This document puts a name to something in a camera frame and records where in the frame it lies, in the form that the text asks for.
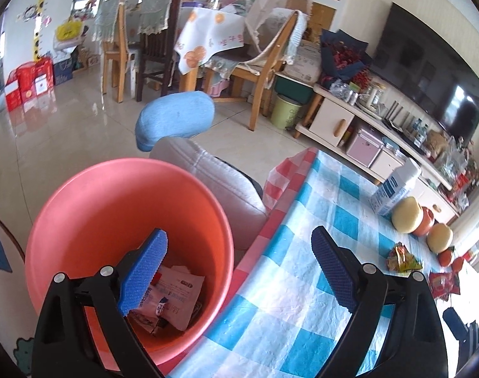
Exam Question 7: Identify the yellow pear left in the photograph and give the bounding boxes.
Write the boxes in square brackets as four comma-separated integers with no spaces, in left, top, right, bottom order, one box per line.
[392,196,424,234]

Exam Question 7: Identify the dark flower bouquet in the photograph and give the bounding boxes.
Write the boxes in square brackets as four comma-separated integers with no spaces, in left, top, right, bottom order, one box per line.
[318,30,373,90]

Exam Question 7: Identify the pink storage box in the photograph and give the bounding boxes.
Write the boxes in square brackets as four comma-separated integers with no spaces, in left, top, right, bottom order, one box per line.
[345,128,383,167]

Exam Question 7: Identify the pink wipes packet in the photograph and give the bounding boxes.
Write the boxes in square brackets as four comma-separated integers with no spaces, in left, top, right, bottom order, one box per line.
[128,286,169,335]

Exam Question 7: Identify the red snack packet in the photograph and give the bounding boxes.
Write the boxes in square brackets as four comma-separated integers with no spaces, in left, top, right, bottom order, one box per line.
[428,272,460,301]

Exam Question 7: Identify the white electric kettle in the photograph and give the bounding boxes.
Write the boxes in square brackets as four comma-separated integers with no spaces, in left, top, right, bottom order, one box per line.
[358,81,386,107]

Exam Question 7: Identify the dark wooden chair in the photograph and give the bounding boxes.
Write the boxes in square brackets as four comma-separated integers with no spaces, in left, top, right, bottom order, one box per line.
[135,0,182,101]

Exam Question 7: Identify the yellow snack wrapper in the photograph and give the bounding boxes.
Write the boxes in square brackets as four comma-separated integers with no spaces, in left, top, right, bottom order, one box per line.
[386,242,423,273]

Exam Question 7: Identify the black flat television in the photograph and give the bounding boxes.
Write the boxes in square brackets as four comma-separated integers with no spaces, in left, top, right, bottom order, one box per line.
[371,3,479,145]

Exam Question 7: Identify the white paper trash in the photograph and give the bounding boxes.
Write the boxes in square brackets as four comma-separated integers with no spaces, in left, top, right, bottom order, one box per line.
[153,266,206,331]

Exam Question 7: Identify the white milk bottle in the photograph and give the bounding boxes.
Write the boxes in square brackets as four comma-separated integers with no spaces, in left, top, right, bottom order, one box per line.
[369,159,421,216]

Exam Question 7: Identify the wooden dining chair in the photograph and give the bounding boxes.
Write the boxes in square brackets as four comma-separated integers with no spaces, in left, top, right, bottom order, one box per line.
[203,8,309,131]

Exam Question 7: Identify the yellow bag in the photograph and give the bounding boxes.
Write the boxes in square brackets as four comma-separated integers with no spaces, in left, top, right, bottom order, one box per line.
[55,19,83,42]

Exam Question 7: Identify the blue checkered tablecloth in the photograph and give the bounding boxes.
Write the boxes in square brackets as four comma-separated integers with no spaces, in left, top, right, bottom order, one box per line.
[156,147,467,378]

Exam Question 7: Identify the red gift boxes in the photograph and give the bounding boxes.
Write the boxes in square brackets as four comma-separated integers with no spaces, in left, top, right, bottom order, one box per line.
[4,56,54,112]

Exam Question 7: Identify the pink plastic trash bucket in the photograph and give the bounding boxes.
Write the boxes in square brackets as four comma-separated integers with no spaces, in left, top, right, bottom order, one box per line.
[24,157,235,367]

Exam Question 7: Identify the cream TV cabinet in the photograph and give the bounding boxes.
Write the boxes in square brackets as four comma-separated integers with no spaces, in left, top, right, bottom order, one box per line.
[294,85,459,224]

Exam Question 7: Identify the red apple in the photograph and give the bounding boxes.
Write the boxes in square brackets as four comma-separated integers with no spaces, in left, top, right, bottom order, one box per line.
[412,207,435,237]

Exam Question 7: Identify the cushion with blue teapot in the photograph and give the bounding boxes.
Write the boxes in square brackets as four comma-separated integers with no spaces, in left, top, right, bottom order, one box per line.
[0,220,37,377]

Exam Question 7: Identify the dining table with cloth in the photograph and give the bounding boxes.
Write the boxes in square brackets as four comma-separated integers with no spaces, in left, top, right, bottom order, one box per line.
[175,7,260,92]

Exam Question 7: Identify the green waste bin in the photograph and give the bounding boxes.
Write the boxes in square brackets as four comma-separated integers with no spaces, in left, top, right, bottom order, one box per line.
[270,94,302,130]

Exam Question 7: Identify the blue round stool cushion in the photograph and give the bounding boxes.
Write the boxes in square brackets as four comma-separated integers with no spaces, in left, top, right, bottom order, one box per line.
[134,91,215,152]

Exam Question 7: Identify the grey sofa cushion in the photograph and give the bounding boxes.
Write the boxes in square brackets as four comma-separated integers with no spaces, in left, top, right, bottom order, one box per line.
[150,137,268,252]

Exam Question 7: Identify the giraffe height wall sticker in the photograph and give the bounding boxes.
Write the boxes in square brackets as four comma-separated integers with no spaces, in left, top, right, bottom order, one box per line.
[21,0,46,61]

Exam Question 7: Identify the yellow pear right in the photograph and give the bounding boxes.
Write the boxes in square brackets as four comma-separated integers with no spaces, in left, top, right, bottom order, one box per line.
[426,223,454,254]

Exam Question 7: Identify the yellow pear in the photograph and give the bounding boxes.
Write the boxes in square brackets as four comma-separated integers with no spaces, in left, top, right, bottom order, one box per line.
[426,223,454,254]
[392,196,424,234]

